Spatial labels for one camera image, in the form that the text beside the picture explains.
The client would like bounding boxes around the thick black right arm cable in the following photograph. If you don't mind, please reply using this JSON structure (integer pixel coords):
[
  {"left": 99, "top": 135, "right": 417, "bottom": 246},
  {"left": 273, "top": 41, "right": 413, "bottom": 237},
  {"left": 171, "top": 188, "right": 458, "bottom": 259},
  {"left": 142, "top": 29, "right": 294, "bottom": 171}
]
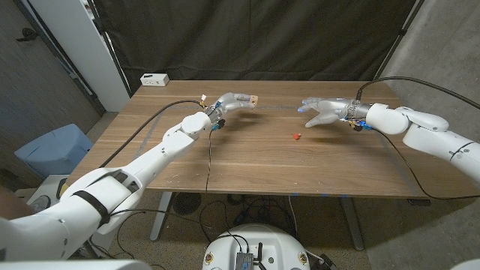
[{"left": 355, "top": 76, "right": 480, "bottom": 110}]

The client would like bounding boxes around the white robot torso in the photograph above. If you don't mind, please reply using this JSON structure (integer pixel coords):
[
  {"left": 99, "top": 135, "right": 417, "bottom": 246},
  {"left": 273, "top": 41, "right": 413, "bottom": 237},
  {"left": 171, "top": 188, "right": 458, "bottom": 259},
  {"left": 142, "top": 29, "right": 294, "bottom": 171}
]
[{"left": 202, "top": 223, "right": 311, "bottom": 270}]

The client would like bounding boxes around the white table leg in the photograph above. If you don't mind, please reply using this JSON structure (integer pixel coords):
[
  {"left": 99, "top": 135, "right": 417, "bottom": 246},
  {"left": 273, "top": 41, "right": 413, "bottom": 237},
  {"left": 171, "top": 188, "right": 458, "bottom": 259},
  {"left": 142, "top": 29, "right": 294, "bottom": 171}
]
[{"left": 149, "top": 191, "right": 174, "bottom": 242}]

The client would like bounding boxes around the person's bare leg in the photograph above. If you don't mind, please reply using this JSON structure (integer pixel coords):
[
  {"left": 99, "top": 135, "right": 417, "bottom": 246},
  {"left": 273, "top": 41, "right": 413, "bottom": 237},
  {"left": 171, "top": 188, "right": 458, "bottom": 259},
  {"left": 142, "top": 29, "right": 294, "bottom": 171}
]
[{"left": 0, "top": 186, "right": 37, "bottom": 221}]

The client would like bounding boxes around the black backdrop curtain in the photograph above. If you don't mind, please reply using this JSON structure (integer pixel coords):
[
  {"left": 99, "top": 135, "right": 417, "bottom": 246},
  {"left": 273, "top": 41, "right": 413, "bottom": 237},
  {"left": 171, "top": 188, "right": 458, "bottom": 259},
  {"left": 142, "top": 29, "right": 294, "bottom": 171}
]
[{"left": 91, "top": 0, "right": 427, "bottom": 93}]

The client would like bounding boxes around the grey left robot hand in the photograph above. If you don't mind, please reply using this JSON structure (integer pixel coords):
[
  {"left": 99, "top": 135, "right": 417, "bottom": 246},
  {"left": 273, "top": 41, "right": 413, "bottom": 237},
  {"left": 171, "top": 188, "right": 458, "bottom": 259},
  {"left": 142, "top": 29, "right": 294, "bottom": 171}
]
[{"left": 205, "top": 92, "right": 257, "bottom": 121}]

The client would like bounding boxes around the thin black wrist wire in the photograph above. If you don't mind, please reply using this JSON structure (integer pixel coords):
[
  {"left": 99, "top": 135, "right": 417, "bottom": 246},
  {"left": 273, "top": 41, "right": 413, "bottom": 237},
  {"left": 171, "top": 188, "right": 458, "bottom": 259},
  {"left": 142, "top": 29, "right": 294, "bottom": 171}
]
[
  {"left": 204, "top": 127, "right": 215, "bottom": 194},
  {"left": 369, "top": 127, "right": 480, "bottom": 200}
]

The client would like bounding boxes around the blue plastic bin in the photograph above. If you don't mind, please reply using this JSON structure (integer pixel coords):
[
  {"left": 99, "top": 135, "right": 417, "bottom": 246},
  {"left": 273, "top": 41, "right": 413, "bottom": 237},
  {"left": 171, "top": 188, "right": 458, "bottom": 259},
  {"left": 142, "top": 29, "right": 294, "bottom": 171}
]
[{"left": 13, "top": 123, "right": 94, "bottom": 180}]

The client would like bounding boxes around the round black floor fan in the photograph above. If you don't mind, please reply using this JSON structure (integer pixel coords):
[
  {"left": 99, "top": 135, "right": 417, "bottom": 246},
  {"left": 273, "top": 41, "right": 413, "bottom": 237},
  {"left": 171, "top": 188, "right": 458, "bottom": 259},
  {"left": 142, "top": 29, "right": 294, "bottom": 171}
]
[{"left": 172, "top": 192, "right": 202, "bottom": 216}]

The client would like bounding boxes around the grey table leg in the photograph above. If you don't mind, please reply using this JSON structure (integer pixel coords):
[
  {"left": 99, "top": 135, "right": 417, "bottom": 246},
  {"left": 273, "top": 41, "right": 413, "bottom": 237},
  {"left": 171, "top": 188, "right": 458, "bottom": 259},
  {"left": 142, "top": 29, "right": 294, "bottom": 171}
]
[{"left": 339, "top": 196, "right": 365, "bottom": 251}]

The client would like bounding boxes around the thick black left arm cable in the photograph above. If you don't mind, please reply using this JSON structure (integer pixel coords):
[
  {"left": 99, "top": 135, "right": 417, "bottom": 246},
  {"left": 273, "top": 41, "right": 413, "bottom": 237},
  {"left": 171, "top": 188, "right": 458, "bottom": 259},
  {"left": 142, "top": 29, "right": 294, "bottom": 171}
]
[{"left": 97, "top": 99, "right": 206, "bottom": 169}]

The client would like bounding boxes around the black floor cable tangle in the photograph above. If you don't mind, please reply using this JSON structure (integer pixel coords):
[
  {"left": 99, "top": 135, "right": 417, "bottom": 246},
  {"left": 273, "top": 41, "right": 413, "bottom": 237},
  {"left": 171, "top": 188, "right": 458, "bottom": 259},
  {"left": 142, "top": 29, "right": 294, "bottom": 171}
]
[{"left": 198, "top": 193, "right": 301, "bottom": 241}]

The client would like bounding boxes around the black door handle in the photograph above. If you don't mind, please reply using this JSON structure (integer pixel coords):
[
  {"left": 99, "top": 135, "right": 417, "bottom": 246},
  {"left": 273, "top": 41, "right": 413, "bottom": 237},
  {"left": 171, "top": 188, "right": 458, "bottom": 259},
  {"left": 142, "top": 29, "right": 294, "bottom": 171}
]
[{"left": 16, "top": 28, "right": 40, "bottom": 42}]

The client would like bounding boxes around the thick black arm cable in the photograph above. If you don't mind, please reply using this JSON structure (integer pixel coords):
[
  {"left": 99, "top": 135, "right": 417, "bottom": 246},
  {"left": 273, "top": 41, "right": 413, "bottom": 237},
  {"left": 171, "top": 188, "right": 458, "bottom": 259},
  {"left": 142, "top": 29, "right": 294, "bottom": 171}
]
[
  {"left": 355, "top": 76, "right": 480, "bottom": 110},
  {"left": 97, "top": 99, "right": 206, "bottom": 169}
]

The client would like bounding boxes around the white cabinet panel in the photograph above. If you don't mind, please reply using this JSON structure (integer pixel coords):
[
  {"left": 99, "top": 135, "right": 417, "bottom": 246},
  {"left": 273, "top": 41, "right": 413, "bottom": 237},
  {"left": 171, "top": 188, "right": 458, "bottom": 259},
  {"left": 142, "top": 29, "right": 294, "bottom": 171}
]
[{"left": 28, "top": 0, "right": 131, "bottom": 113}]

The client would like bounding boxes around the grey device on torso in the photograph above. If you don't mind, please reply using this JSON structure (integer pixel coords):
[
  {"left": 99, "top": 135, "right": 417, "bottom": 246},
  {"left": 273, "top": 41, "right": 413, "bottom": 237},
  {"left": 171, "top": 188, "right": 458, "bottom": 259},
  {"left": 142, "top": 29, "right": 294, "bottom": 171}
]
[{"left": 235, "top": 251, "right": 255, "bottom": 270}]

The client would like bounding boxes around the white power strip box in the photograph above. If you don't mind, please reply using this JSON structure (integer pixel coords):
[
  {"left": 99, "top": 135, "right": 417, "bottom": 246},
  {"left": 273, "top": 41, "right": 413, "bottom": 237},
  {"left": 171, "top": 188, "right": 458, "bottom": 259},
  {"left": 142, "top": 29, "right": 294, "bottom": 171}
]
[{"left": 139, "top": 73, "right": 170, "bottom": 88}]

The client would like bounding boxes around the thin black left wrist wire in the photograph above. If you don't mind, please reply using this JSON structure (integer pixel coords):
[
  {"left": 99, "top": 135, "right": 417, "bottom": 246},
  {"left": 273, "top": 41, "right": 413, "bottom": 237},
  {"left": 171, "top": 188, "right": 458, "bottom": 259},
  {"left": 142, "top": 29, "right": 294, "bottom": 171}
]
[{"left": 204, "top": 127, "right": 215, "bottom": 194}]

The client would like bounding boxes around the thin black right wrist wire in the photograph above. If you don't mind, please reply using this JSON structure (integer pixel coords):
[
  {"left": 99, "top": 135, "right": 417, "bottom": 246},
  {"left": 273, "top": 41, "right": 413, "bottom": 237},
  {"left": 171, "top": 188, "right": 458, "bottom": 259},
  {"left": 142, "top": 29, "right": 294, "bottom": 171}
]
[{"left": 369, "top": 127, "right": 480, "bottom": 200}]

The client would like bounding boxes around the grey sneaker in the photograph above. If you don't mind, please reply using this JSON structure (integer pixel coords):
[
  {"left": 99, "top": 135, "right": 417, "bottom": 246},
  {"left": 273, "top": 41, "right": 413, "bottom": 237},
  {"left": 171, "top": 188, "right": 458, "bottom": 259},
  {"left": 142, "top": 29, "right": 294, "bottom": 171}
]
[{"left": 28, "top": 194, "right": 52, "bottom": 213}]

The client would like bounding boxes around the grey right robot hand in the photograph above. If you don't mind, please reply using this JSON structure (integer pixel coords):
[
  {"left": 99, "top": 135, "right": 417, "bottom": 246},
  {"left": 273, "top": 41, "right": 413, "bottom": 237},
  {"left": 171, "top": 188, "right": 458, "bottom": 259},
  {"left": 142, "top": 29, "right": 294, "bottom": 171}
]
[{"left": 297, "top": 97, "right": 353, "bottom": 129}]

